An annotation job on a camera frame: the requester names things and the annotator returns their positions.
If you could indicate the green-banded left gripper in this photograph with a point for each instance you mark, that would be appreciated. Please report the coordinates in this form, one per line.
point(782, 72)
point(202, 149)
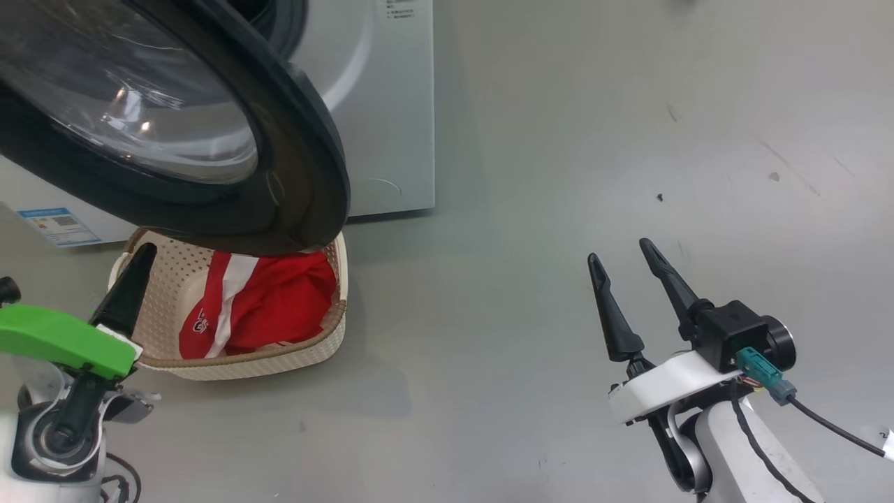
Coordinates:
point(56, 335)

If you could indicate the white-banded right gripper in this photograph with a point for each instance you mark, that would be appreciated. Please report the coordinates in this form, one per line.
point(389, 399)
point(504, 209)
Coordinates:
point(663, 384)

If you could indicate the red and white garment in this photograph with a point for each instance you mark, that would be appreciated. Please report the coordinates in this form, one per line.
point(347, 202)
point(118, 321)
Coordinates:
point(279, 300)

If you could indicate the black round glass washer door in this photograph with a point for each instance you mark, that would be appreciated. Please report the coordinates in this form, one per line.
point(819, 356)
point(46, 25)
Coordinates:
point(300, 175)

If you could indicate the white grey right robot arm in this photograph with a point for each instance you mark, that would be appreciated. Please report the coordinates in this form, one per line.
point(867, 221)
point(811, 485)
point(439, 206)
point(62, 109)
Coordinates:
point(726, 461)

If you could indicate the cream perforated laundry basket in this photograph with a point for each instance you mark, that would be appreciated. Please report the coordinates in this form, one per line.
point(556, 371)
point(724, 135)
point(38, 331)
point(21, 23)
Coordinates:
point(279, 363)

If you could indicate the white front-load washing machine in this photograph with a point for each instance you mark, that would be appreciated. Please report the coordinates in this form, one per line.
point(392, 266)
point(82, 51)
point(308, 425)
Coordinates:
point(391, 105)

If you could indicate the blue energy label sticker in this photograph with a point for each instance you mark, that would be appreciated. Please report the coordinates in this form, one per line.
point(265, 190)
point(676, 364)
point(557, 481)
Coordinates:
point(59, 227)

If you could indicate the small printed text sticker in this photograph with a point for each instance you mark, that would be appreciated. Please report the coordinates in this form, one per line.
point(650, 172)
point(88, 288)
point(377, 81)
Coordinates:
point(399, 8)

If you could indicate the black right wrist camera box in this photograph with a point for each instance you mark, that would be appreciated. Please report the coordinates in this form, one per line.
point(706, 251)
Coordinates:
point(733, 332)

